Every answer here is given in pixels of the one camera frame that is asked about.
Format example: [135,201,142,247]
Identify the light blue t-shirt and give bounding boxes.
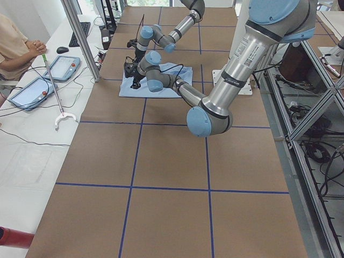
[119,62,193,98]

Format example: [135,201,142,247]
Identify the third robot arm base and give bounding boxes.
[318,38,343,66]

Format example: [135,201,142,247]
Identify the black box with white label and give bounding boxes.
[101,28,111,50]

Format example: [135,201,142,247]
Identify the black keyboard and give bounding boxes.
[68,21,92,48]

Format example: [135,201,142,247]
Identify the upper blue teach pendant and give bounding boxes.
[49,55,81,82]

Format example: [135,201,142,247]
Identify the blue teach pendant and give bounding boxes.
[49,55,81,82]
[8,77,54,111]

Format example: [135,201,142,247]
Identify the black computer mouse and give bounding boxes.
[56,46,69,54]

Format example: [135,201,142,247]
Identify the reacher grabber stick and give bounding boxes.
[42,54,78,131]

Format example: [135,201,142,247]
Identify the lower blue teach pendant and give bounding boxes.
[8,77,54,111]

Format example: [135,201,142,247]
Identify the seated person in beige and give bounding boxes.
[0,13,48,108]

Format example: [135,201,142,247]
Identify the red fire extinguisher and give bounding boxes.
[1,227,34,249]

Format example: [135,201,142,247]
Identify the aluminium frame cabinet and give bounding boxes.
[257,10,344,258]

